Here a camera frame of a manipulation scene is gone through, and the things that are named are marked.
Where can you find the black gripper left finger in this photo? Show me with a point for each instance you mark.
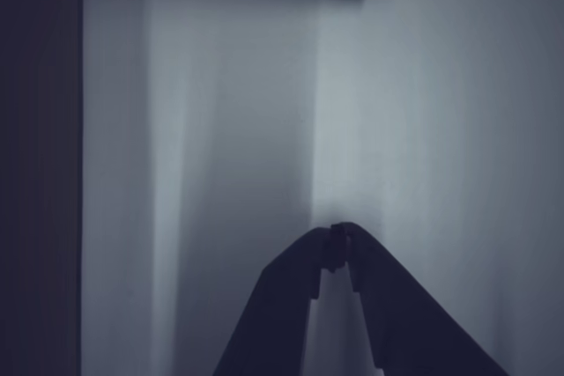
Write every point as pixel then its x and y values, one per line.
pixel 273 314

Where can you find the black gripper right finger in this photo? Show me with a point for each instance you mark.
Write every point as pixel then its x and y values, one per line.
pixel 410 323

